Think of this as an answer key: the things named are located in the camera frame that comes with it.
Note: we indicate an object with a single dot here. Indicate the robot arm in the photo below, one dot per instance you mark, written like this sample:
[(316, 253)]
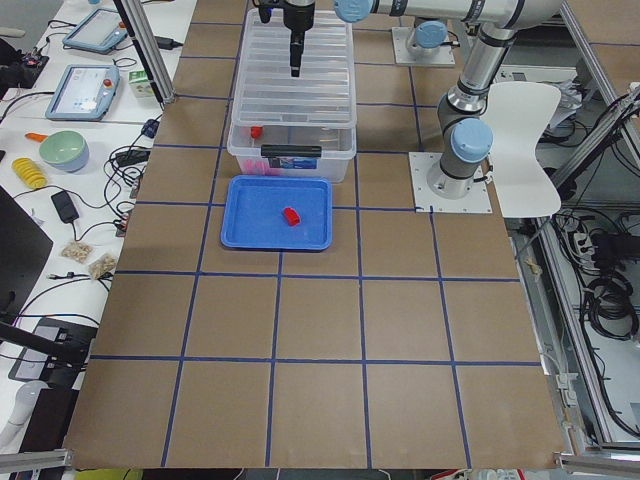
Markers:
[(500, 21), (355, 11)]

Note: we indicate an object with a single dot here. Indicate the blue teach pendant tablet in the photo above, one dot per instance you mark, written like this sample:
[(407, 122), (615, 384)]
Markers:
[(84, 93)]

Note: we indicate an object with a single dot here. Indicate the black power adapter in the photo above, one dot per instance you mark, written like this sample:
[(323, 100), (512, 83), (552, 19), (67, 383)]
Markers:
[(64, 207)]

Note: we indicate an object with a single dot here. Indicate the white chair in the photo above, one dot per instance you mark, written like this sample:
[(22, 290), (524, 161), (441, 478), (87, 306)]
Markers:
[(518, 113)]

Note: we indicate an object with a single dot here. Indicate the green white carton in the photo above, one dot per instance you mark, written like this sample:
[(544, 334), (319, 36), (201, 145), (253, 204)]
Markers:
[(139, 84)]

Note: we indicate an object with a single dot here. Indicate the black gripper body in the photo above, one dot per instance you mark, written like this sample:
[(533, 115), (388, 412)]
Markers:
[(297, 14)]

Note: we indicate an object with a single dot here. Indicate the yellow ridged toy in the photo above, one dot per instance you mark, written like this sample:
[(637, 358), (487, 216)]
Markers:
[(29, 173)]

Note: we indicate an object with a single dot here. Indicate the green bowl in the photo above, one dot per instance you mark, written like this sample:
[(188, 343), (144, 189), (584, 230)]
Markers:
[(67, 151)]

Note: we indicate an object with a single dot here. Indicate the black box latch handle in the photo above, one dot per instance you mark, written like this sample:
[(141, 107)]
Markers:
[(288, 150)]

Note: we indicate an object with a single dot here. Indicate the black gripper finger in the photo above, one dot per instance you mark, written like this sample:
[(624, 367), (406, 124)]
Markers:
[(296, 49)]

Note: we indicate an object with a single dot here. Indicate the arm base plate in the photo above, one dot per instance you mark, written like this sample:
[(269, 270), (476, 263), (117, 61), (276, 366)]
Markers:
[(435, 192), (427, 45)]

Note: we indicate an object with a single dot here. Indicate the clear plastic storage box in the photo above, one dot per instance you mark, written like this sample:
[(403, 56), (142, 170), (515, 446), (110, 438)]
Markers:
[(294, 126)]

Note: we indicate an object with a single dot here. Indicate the blue plastic tray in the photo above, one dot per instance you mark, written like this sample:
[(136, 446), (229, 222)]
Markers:
[(253, 215)]

